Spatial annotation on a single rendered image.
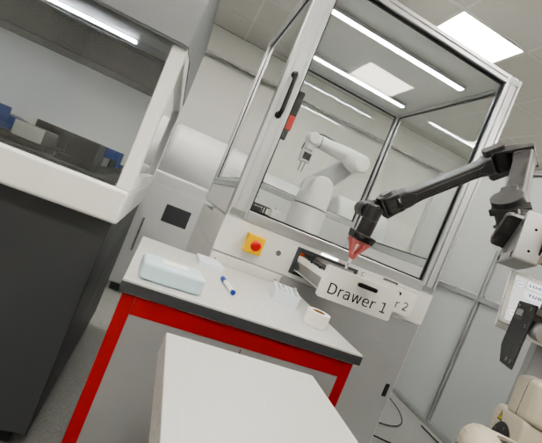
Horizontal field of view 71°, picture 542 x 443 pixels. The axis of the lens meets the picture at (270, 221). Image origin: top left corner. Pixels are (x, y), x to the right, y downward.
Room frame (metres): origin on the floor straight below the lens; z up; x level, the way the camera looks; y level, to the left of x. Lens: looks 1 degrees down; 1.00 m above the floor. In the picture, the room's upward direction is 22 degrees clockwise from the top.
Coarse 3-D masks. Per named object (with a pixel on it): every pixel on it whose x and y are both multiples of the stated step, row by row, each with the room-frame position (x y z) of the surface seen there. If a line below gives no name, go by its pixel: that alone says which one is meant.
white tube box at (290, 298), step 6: (276, 282) 1.30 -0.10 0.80; (276, 288) 1.19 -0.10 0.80; (282, 288) 1.23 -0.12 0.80; (288, 288) 1.28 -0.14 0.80; (276, 294) 1.19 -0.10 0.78; (282, 294) 1.20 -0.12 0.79; (288, 294) 1.20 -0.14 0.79; (294, 294) 1.22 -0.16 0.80; (276, 300) 1.19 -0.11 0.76; (282, 300) 1.20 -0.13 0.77; (288, 300) 1.20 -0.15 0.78; (294, 300) 1.20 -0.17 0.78; (294, 306) 1.20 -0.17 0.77
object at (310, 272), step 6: (300, 258) 1.52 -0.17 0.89; (306, 258) 1.59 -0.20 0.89; (300, 264) 1.50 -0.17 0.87; (306, 264) 1.46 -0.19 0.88; (312, 264) 1.42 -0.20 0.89; (294, 270) 1.54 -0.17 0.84; (300, 270) 1.47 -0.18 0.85; (306, 270) 1.43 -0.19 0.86; (312, 270) 1.38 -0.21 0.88; (318, 270) 1.34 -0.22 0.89; (324, 270) 1.62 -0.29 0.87; (306, 276) 1.41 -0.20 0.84; (312, 276) 1.36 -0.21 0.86; (318, 276) 1.31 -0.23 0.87; (312, 282) 1.34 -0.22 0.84; (318, 282) 1.30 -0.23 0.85
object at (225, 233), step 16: (208, 208) 2.02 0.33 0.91; (208, 224) 1.79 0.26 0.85; (224, 224) 1.45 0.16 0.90; (240, 224) 1.47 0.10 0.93; (208, 240) 1.60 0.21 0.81; (224, 240) 1.46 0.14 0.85; (240, 240) 1.47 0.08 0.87; (272, 240) 1.51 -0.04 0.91; (288, 240) 1.52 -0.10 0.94; (240, 256) 1.48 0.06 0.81; (256, 256) 1.50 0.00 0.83; (272, 256) 1.52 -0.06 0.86; (288, 256) 1.53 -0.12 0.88; (320, 256) 1.57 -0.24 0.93; (288, 272) 1.54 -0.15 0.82; (352, 272) 1.62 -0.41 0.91; (368, 272) 1.63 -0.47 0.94; (416, 304) 1.71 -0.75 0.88; (416, 320) 1.72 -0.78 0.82
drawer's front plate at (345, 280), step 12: (324, 276) 1.24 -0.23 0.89; (336, 276) 1.25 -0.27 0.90; (348, 276) 1.26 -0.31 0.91; (360, 276) 1.29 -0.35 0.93; (324, 288) 1.24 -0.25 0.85; (348, 288) 1.26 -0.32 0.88; (360, 288) 1.28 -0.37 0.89; (384, 288) 1.30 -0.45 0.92; (336, 300) 1.26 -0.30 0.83; (348, 300) 1.27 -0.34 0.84; (360, 300) 1.28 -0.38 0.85; (372, 300) 1.29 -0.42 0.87; (384, 300) 1.30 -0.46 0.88; (396, 300) 1.32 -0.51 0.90; (372, 312) 1.30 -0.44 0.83; (384, 312) 1.31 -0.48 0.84
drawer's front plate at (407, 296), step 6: (366, 276) 1.61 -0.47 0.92; (372, 276) 1.64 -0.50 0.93; (378, 282) 1.63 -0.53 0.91; (384, 282) 1.64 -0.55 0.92; (396, 288) 1.66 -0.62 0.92; (402, 288) 1.66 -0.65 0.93; (402, 294) 1.67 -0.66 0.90; (408, 294) 1.67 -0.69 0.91; (414, 294) 1.68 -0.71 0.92; (402, 300) 1.67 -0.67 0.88; (408, 300) 1.68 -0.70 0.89; (414, 300) 1.68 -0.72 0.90; (396, 306) 1.66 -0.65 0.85; (402, 306) 1.67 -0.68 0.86; (408, 306) 1.68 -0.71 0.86; (396, 312) 1.67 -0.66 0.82; (402, 312) 1.68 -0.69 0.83; (408, 312) 1.68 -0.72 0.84
